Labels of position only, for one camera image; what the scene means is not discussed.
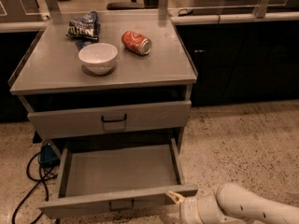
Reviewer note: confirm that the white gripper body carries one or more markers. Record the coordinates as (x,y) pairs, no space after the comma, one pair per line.
(188,209)

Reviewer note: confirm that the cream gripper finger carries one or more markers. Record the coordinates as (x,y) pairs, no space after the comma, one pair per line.
(175,197)

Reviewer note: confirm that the grey drawer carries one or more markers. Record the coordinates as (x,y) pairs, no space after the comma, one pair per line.
(94,179)
(110,119)

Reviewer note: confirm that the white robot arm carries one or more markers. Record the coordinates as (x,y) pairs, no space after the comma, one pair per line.
(232,204)

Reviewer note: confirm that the grey drawer cabinet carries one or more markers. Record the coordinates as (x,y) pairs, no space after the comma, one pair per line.
(52,78)

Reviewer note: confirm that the grey top drawer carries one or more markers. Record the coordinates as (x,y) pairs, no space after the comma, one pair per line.
(110,119)

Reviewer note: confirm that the blue power box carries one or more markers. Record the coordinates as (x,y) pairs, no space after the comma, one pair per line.
(48,157)

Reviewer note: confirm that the dark counter cabinet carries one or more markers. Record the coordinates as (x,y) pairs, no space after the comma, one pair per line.
(243,62)

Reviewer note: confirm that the white ceramic bowl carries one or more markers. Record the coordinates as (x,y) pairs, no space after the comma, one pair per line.
(98,58)

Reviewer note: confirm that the red soda can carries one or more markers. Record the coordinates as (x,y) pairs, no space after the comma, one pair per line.
(136,42)

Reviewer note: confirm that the blue chip bag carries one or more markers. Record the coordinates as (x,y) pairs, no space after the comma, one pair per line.
(87,26)

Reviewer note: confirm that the black office chair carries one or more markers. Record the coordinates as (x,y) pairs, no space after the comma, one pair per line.
(125,5)

